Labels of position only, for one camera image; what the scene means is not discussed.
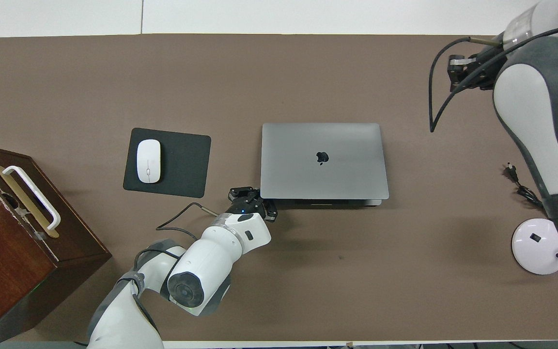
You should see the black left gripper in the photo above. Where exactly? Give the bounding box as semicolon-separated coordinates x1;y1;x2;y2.
225;186;279;223

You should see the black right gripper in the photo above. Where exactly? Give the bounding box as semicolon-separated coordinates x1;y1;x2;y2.
448;46;502;93

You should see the grey laptop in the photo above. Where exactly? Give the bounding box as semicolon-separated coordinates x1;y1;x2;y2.
260;122;390;207

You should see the black mouse pad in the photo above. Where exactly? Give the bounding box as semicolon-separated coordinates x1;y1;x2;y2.
123;127;212;198

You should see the white computer mouse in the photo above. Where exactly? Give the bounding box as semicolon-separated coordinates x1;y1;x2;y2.
137;139;162;184

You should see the brown table mat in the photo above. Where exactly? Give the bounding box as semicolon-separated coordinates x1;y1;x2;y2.
0;34;558;342

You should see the white desk lamp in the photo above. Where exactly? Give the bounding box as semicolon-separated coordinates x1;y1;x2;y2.
511;218;558;276

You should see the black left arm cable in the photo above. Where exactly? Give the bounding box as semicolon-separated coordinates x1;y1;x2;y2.
134;202;221;291

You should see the black power cord plug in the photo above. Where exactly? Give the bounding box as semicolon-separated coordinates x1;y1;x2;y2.
504;163;547;210

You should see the gold handle plate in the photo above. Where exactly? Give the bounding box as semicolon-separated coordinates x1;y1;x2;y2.
0;165;60;239

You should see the white box handle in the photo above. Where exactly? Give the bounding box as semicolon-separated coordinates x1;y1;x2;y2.
2;165;62;231

